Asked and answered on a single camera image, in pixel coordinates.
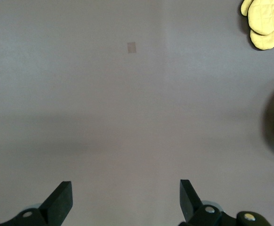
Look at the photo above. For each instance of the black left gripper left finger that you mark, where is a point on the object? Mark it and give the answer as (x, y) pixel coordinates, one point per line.
(57, 204)

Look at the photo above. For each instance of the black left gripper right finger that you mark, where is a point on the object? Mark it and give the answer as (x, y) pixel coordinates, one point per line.
(191, 207)

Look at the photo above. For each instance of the small brown tape mark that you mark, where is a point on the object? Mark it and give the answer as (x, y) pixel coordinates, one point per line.
(131, 47)

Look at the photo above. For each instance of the yellow quilted oven mitt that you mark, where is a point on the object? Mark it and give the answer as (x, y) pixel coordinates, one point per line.
(266, 14)
(265, 42)

